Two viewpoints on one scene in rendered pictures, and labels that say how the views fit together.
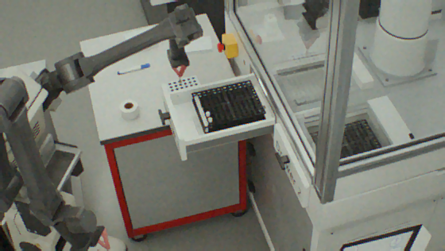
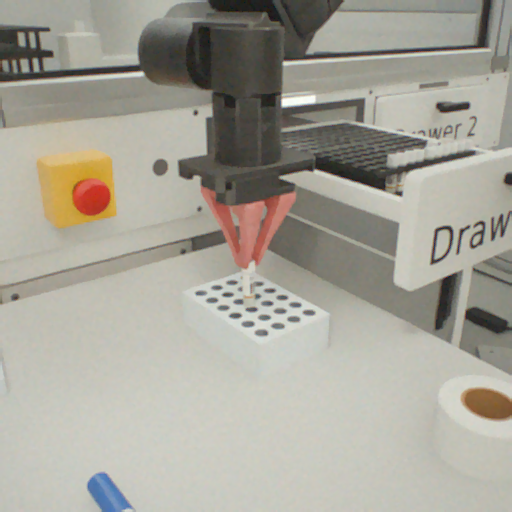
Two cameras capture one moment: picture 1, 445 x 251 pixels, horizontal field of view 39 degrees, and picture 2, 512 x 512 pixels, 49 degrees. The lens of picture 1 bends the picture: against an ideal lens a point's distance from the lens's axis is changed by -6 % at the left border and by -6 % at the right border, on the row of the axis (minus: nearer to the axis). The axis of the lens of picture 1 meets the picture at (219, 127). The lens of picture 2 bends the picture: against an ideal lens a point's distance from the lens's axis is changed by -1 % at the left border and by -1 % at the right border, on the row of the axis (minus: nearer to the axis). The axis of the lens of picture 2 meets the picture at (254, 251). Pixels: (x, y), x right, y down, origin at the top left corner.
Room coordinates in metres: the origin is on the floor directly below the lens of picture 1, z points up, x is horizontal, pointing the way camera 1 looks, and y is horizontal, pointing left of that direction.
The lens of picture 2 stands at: (2.05, 0.57, 1.06)
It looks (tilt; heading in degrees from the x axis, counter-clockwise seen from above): 23 degrees down; 247
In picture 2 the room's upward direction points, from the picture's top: straight up
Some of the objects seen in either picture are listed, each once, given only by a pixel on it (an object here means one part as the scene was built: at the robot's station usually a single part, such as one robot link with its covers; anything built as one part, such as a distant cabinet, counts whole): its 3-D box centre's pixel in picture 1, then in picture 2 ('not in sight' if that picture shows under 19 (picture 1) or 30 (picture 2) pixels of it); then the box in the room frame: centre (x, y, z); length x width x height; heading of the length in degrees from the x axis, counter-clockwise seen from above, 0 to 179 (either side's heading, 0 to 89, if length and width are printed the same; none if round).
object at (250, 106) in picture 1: (228, 109); (356, 167); (1.66, -0.04, 0.87); 0.22 x 0.18 x 0.06; 104
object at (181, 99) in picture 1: (230, 109); (351, 169); (1.66, -0.05, 0.86); 0.40 x 0.26 x 0.06; 104
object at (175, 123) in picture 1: (173, 121); (497, 204); (1.61, 0.16, 0.87); 0.29 x 0.02 x 0.11; 14
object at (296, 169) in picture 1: (291, 164); (433, 122); (1.38, -0.23, 0.87); 0.29 x 0.02 x 0.11; 14
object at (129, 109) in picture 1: (129, 109); (484, 425); (1.77, 0.34, 0.78); 0.07 x 0.07 x 0.04
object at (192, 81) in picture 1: (183, 89); (253, 319); (1.87, 0.13, 0.78); 0.12 x 0.08 x 0.04; 106
